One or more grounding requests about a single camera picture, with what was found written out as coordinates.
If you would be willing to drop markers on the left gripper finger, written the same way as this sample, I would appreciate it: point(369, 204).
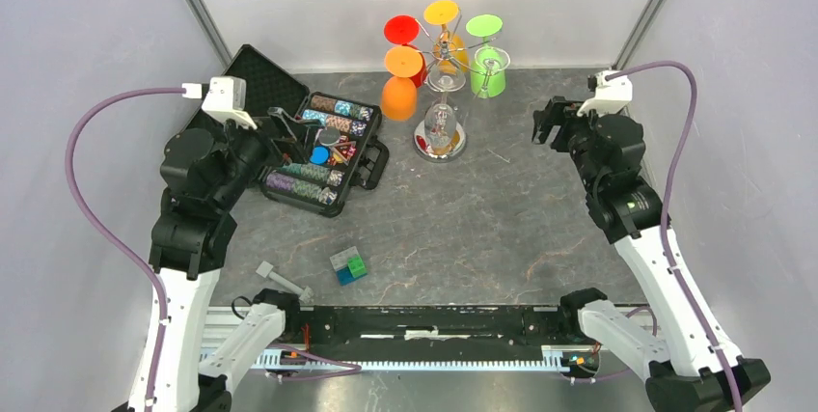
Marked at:
point(284, 123)
point(293, 149)

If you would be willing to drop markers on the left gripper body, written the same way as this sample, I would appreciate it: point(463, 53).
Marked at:
point(251, 148)

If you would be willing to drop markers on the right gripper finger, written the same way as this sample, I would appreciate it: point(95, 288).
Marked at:
point(543, 116)
point(540, 133)

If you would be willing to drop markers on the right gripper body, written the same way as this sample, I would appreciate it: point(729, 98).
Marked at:
point(575, 131)

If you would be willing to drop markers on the clear wine glass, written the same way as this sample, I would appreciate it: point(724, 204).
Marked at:
point(442, 131)
point(488, 72)

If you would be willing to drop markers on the orange wine glass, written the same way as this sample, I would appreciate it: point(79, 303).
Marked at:
point(400, 92)

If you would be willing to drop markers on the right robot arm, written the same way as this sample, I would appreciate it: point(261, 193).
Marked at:
point(692, 365)

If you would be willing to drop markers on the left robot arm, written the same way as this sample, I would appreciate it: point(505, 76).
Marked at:
point(187, 256)

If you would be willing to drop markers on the green wine glass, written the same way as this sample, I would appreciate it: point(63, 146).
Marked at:
point(486, 27)

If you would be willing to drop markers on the chrome wine glass rack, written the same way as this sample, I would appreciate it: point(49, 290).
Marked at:
point(418, 131)

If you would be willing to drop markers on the yellow wine glass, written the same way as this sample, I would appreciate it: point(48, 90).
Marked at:
point(449, 49)

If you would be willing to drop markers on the red wine glass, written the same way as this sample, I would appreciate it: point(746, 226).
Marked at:
point(402, 30)

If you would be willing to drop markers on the blue poker chip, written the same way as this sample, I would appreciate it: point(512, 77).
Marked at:
point(320, 155)

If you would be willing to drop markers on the black poker chip case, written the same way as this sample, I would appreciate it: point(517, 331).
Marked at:
point(198, 181)

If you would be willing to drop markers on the colourful block cube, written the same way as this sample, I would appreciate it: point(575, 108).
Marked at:
point(348, 266)

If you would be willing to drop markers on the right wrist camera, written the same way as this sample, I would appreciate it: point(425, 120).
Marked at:
point(610, 95)

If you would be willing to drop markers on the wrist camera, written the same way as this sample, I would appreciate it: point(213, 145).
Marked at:
point(610, 95)
point(222, 99)

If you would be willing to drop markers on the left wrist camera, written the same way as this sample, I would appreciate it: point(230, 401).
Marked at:
point(222, 99)

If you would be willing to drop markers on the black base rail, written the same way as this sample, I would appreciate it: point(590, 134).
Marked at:
point(429, 338)

